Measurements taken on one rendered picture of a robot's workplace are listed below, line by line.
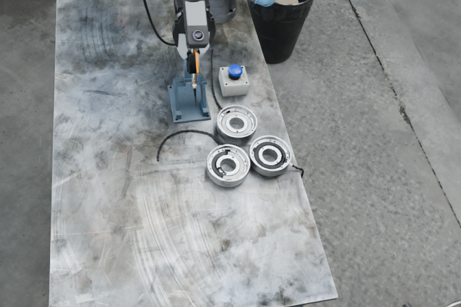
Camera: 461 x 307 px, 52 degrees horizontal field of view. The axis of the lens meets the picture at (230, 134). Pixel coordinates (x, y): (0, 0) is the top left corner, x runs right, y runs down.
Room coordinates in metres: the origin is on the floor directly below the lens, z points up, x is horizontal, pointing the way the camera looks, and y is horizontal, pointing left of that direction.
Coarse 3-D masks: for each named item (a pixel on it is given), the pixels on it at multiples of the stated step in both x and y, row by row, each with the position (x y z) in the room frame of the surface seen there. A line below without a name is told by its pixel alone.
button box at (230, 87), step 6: (222, 72) 0.90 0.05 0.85; (222, 78) 0.87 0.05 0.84; (228, 78) 0.88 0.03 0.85; (234, 78) 0.88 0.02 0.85; (240, 78) 0.88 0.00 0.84; (246, 78) 0.89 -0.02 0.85; (222, 84) 0.86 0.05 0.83; (228, 84) 0.85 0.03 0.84; (234, 84) 0.86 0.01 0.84; (240, 84) 0.86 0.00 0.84; (246, 84) 0.87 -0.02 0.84; (222, 90) 0.86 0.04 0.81; (228, 90) 0.85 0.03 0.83; (234, 90) 0.86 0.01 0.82; (240, 90) 0.86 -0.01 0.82; (246, 90) 0.87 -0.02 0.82; (228, 96) 0.85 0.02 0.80
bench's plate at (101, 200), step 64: (64, 0) 1.12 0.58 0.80; (128, 0) 1.17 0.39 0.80; (64, 64) 0.86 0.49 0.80; (128, 64) 0.90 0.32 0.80; (256, 64) 0.99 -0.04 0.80; (64, 128) 0.65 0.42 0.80; (128, 128) 0.69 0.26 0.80; (192, 128) 0.72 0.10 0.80; (64, 192) 0.48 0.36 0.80; (128, 192) 0.51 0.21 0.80; (192, 192) 0.54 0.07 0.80; (64, 256) 0.33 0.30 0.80; (128, 256) 0.35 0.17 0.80; (192, 256) 0.38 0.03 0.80; (256, 256) 0.41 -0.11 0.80; (320, 256) 0.43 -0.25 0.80
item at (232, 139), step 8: (224, 112) 0.77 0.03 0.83; (248, 112) 0.78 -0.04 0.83; (232, 120) 0.76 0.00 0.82; (240, 120) 0.76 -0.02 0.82; (256, 120) 0.75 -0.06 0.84; (232, 128) 0.72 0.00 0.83; (256, 128) 0.73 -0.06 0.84; (224, 136) 0.70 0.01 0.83; (232, 136) 0.69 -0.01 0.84; (240, 136) 0.69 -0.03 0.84; (248, 136) 0.70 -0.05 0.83
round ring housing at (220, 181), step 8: (216, 152) 0.64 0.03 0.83; (232, 152) 0.65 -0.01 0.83; (240, 152) 0.65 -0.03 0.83; (208, 160) 0.61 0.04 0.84; (224, 160) 0.63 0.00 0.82; (232, 160) 0.63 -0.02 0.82; (248, 160) 0.63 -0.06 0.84; (208, 168) 0.59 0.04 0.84; (248, 168) 0.61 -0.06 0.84; (216, 176) 0.57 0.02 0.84; (240, 176) 0.59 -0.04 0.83; (224, 184) 0.56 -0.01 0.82; (232, 184) 0.56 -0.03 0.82
